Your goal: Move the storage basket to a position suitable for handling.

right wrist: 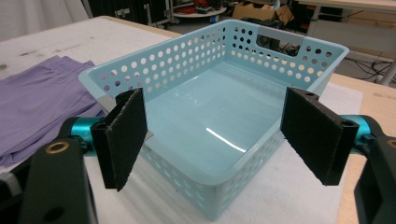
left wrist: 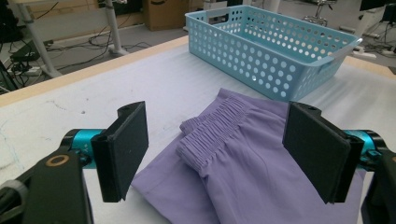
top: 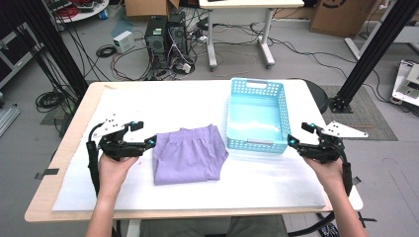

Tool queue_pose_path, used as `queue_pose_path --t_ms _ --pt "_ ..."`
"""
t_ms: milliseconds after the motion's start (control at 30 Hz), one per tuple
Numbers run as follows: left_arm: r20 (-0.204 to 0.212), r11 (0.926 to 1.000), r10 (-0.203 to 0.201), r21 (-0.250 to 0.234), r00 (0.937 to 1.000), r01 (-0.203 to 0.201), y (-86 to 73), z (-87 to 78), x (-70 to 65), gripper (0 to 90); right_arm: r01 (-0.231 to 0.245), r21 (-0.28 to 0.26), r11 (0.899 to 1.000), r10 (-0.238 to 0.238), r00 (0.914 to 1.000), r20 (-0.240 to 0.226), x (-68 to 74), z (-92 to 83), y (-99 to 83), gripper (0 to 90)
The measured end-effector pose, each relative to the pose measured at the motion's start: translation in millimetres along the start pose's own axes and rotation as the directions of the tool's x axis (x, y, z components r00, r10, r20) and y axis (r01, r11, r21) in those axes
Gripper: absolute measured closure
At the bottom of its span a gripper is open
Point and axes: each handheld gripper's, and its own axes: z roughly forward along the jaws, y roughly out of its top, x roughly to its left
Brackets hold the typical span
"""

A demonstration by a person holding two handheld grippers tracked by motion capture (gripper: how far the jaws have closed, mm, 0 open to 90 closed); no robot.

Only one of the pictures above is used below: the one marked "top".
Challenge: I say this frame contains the person's legs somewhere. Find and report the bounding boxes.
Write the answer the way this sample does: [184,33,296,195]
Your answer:
[139,215,290,237]

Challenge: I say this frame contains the small white box device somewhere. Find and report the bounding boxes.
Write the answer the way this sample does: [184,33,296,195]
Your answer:
[113,30,135,53]

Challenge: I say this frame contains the white foam sheet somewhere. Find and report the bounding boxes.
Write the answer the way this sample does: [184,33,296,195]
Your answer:
[51,79,327,211]

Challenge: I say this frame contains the light wooden table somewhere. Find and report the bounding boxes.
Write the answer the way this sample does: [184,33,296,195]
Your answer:
[24,78,364,223]

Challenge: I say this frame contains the dark round stool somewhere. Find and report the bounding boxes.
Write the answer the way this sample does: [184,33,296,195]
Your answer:
[290,78,330,116]

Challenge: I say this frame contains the person's right hand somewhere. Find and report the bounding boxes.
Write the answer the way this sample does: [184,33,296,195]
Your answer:
[302,155,348,198]

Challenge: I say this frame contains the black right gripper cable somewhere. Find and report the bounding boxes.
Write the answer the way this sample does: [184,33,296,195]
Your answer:
[288,142,354,237]

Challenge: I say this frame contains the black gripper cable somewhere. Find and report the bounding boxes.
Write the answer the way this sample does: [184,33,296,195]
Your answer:
[288,142,354,237]
[86,121,106,198]

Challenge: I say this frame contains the cardboard box black print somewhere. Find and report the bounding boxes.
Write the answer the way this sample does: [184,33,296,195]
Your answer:
[309,0,378,38]

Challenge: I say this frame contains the grey floor mat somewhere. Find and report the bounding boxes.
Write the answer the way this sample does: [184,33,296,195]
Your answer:
[320,85,399,142]

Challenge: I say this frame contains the plain cardboard box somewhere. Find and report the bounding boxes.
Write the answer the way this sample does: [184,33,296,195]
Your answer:
[124,0,181,18]

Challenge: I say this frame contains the long black floor cable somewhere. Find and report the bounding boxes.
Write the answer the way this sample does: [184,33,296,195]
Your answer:
[270,37,394,104]

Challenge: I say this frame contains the small coiled black cable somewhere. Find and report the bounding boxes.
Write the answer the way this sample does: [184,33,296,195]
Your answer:
[96,43,118,59]

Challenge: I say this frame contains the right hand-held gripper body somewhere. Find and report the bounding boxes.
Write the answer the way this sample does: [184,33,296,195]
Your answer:
[295,119,370,165]

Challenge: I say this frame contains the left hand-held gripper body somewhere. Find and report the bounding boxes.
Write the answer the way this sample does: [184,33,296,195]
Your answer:
[92,114,146,162]

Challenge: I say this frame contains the white desk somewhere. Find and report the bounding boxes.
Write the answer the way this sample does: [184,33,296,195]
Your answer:
[199,0,305,72]

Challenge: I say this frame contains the black metal frame post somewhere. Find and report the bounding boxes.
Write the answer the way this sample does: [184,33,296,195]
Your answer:
[328,0,419,115]
[18,0,90,99]

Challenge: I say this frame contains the white machine casing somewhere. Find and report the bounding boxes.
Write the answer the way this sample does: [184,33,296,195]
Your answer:
[390,59,419,108]

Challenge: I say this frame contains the blue plastic basket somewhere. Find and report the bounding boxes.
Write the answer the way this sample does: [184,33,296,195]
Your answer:
[225,77,293,155]

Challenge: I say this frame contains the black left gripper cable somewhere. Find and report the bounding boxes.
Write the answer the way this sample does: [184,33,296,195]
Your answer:
[86,121,106,198]

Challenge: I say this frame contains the white desk frame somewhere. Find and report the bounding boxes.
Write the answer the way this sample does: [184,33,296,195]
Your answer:
[344,24,419,62]

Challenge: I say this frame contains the person's left hand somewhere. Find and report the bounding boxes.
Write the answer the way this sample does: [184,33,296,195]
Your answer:
[97,152,139,198]

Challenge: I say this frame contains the large coiled black cable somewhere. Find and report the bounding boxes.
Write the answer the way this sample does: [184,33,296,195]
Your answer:
[35,90,68,114]

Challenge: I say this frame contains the round white table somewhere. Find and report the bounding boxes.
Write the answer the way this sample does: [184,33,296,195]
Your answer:
[48,0,111,24]

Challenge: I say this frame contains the grey metal rack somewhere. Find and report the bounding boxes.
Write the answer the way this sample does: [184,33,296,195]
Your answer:
[0,23,43,90]

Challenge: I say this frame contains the black computer tower green label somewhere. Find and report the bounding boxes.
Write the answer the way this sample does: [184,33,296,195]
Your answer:
[143,15,169,69]

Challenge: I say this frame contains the red coiled cable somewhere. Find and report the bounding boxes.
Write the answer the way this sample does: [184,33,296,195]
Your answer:
[55,4,79,19]

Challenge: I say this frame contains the purple pants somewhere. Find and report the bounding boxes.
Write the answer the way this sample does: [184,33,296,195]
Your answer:
[151,123,230,187]

